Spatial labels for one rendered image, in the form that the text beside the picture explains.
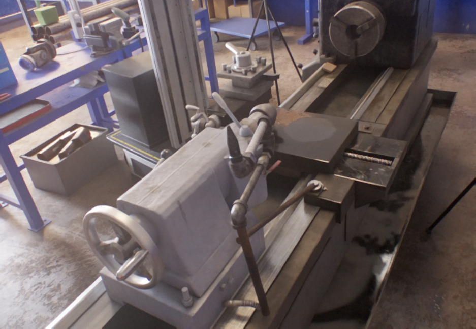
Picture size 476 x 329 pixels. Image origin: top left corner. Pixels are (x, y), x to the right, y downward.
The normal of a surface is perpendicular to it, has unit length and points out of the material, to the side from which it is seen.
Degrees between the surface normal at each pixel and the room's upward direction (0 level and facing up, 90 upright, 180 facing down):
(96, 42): 90
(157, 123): 90
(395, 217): 0
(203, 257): 66
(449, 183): 0
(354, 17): 90
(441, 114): 0
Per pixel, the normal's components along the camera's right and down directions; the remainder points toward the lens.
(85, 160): 0.88, 0.16
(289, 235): -0.11, -0.85
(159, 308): -0.51, 0.49
